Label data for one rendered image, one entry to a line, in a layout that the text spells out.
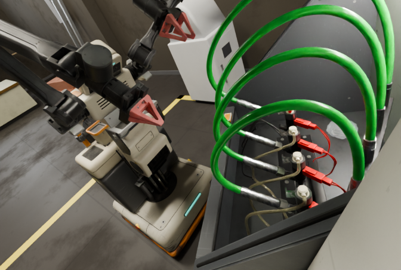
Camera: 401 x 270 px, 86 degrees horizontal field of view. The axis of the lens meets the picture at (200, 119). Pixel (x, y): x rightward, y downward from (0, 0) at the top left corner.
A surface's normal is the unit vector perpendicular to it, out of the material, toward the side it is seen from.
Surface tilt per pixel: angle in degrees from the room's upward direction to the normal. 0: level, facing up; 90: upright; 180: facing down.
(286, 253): 90
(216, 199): 0
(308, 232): 43
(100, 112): 98
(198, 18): 71
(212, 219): 0
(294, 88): 90
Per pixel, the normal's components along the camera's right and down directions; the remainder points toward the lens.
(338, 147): -0.34, -0.76
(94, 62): 0.31, -0.41
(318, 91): -0.21, 0.64
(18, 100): 0.73, 0.15
